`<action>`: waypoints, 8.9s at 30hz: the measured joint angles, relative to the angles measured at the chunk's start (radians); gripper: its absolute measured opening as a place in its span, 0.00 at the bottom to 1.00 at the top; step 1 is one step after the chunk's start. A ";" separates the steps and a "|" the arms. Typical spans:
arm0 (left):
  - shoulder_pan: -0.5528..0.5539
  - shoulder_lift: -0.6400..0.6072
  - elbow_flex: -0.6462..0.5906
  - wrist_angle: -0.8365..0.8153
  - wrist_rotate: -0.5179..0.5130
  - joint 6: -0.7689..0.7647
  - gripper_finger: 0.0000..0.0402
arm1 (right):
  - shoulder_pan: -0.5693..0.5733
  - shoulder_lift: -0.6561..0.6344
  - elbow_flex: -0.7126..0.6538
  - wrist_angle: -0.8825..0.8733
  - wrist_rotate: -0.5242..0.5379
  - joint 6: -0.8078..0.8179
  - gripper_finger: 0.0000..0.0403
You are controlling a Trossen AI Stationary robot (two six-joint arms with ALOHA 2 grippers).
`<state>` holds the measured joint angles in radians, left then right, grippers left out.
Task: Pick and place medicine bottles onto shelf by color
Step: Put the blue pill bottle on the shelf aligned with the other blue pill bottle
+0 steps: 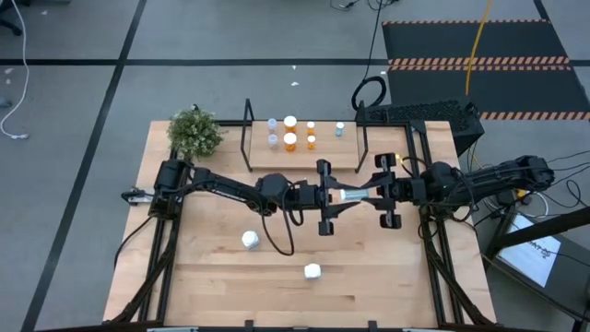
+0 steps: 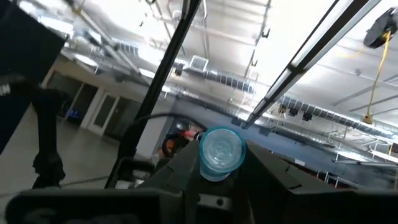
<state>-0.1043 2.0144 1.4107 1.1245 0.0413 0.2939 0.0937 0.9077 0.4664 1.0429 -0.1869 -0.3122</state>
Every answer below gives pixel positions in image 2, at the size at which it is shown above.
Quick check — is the silver ventilation duct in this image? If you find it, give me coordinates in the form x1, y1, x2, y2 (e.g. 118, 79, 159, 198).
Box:
183, 67, 398, 139

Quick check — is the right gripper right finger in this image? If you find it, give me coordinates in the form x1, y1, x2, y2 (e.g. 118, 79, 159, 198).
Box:
232, 139, 336, 224

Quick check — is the white ceiling vent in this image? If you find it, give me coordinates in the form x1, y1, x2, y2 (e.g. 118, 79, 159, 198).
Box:
189, 55, 210, 72

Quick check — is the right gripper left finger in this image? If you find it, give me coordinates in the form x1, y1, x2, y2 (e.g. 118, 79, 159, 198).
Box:
136, 139, 202, 224

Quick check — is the blue pill vial white cap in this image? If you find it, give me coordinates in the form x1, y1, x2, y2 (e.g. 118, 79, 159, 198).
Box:
198, 126, 247, 183

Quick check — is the yellow hanging cord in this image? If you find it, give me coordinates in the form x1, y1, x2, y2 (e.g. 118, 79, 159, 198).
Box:
362, 30, 392, 124

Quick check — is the orange black cable reel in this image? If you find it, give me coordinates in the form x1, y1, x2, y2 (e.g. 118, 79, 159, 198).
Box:
161, 129, 203, 158

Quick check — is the black metal rig frame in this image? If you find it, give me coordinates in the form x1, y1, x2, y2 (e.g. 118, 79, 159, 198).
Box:
104, 0, 203, 190

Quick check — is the black ceiling cable reel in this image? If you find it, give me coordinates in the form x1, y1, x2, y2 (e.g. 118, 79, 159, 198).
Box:
363, 7, 398, 49

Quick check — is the LED light bar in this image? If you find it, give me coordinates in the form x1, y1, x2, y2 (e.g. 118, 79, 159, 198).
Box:
241, 0, 383, 130

